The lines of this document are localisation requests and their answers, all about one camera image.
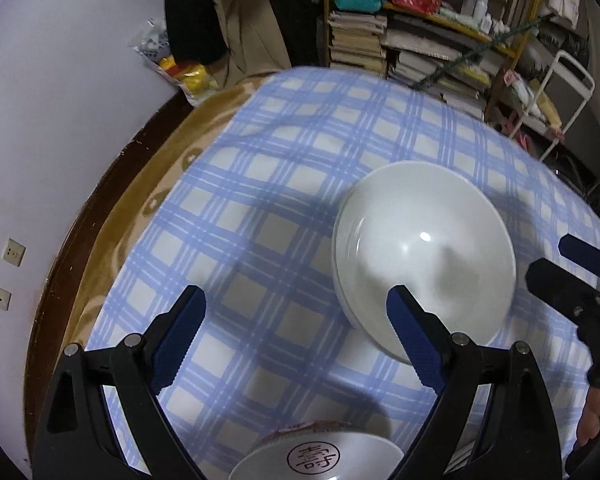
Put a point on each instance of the plastic bag with yellow items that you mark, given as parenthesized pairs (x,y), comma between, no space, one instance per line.
(180,67)

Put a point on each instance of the wall socket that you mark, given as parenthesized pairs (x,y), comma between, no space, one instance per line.
(13,252)
(1,298)

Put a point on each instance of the large plain white bowl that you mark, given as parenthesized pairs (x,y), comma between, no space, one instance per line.
(430,260)

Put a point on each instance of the dark green pole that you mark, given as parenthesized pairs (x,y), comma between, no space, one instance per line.
(480,52)

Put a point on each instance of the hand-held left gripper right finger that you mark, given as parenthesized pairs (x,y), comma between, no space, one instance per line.
(415,335)

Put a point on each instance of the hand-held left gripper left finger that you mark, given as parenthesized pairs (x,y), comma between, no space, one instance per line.
(180,340)

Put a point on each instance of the person's right hand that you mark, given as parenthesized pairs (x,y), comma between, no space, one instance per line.
(592,420)

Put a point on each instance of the stack of old books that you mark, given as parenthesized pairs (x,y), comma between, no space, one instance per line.
(355,40)

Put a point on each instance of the white trolley cart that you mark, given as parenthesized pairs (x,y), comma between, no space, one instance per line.
(570,95)

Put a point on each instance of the group of toiletry bottles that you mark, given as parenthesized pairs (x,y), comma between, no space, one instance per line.
(480,7)

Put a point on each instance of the white bowl with round emblem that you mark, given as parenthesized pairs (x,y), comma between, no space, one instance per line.
(350,455)

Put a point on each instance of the black pants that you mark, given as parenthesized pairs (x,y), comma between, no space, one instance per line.
(190,10)

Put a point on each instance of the pile of magazines and books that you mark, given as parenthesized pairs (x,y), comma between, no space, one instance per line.
(440,70)

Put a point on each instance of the black hanging garment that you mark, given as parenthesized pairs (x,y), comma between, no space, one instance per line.
(300,5)

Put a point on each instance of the yellow wooden shelf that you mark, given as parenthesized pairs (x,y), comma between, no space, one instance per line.
(525,25)

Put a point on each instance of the beige coat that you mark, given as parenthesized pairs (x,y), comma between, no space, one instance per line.
(255,15)

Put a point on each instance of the blue plaid tablecloth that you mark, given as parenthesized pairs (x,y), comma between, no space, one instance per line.
(260,210)

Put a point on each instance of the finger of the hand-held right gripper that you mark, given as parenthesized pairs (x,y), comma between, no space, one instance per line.
(585,255)
(555,282)

